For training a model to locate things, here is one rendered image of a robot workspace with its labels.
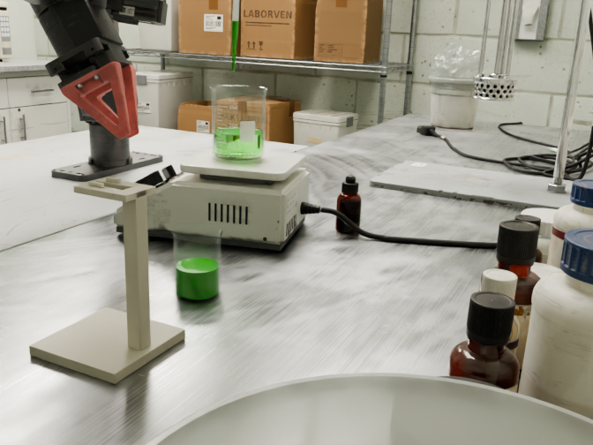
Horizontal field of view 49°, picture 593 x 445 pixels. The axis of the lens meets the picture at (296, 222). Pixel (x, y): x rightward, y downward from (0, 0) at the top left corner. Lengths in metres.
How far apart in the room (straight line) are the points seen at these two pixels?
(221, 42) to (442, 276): 2.59
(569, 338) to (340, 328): 0.22
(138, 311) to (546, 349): 0.27
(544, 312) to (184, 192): 0.44
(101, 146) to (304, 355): 0.67
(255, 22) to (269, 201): 2.46
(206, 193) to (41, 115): 3.05
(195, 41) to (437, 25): 1.12
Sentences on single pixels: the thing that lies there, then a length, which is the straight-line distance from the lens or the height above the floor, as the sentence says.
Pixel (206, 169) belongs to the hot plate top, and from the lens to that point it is 0.71.
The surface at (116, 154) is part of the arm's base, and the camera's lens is 1.09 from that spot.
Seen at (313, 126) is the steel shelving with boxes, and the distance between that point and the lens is 3.06.
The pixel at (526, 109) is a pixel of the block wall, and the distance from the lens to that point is 3.11.
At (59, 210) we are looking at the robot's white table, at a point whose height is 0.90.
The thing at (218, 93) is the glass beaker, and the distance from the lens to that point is 0.73.
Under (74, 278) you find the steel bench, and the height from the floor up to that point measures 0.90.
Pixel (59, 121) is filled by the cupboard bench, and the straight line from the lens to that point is 3.83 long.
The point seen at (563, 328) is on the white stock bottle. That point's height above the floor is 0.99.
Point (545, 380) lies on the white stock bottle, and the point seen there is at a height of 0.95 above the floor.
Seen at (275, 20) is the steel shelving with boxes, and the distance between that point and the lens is 3.07.
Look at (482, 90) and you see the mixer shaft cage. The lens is 1.05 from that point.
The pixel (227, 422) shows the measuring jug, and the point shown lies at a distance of 0.16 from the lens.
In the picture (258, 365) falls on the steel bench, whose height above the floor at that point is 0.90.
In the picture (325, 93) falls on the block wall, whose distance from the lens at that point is 3.36.
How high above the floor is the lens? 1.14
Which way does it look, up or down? 17 degrees down
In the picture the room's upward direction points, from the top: 2 degrees clockwise
